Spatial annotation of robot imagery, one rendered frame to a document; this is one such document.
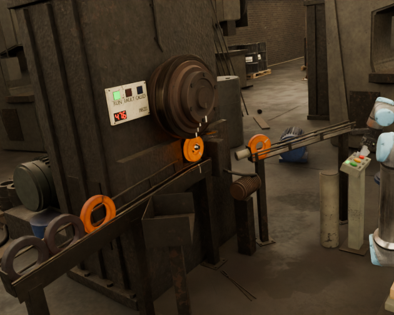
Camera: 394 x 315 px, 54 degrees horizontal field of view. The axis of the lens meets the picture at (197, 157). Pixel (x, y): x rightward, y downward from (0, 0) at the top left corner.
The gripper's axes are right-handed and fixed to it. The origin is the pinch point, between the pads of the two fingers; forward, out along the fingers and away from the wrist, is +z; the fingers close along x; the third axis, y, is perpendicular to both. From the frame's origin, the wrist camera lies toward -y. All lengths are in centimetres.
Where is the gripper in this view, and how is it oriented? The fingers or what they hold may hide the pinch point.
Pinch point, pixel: (357, 155)
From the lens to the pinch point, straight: 251.0
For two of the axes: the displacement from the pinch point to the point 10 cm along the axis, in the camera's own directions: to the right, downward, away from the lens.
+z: -1.7, 8.6, 4.9
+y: 7.8, 4.2, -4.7
